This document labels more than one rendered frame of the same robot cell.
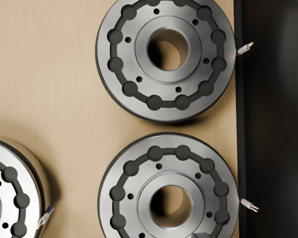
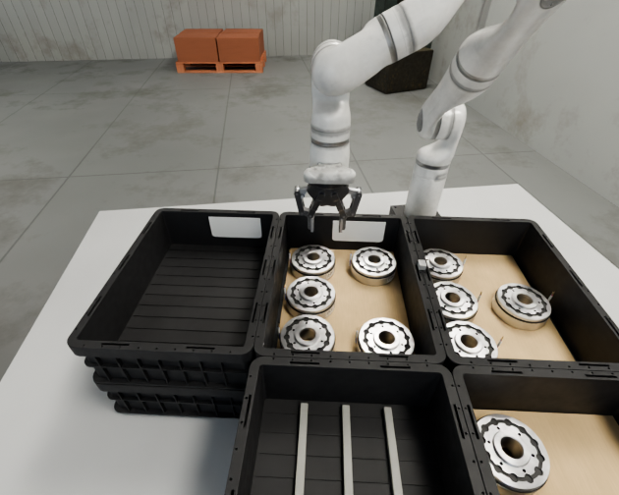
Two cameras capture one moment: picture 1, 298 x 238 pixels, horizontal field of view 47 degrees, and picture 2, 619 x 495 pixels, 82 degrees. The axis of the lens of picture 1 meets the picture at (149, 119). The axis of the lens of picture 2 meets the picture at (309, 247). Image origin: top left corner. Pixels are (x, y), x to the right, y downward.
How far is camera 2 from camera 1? 0.64 m
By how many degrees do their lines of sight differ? 51
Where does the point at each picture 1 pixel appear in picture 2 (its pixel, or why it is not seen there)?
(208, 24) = (296, 299)
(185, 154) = (307, 269)
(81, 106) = (340, 291)
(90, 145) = (337, 281)
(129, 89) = (324, 285)
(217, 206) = (299, 256)
